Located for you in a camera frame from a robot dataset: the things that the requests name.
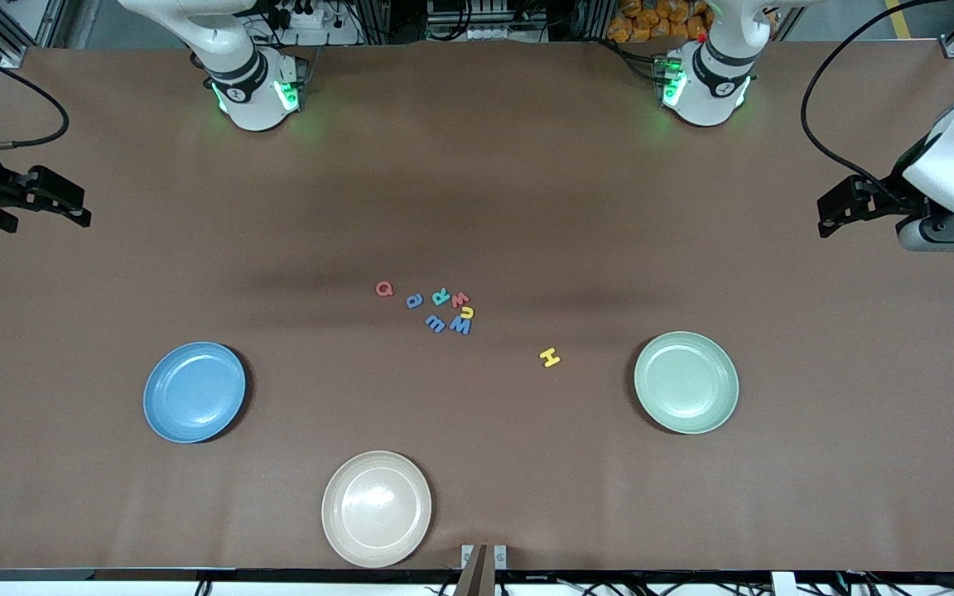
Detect table edge mounting bracket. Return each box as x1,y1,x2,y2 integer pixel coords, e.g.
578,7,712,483
454,544,508,596

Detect blue plate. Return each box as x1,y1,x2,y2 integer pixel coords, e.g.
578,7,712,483
142,341,248,445

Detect orange bag of items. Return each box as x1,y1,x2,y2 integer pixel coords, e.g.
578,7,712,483
607,0,710,44

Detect white power strip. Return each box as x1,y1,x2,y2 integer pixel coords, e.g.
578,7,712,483
274,0,366,46

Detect beige plate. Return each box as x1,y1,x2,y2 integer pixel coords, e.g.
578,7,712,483
321,450,433,569

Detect metal equipment rack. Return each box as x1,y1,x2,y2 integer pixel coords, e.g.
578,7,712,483
426,0,557,42

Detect green plate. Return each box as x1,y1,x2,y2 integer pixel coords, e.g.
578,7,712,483
634,331,740,435

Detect table cover sheet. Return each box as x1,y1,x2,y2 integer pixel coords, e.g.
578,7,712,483
0,40,954,574

